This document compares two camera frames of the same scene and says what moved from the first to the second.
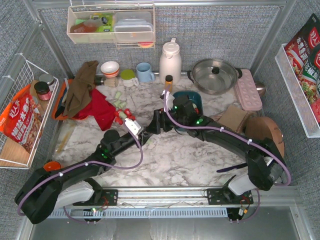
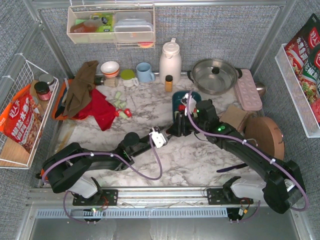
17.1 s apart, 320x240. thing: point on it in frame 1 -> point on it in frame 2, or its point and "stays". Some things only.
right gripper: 159,122 -> 183,119
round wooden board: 258,128 stays
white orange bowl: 110,69 stays
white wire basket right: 297,94 stays
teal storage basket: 194,96 stays
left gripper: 144,136 -> 164,134
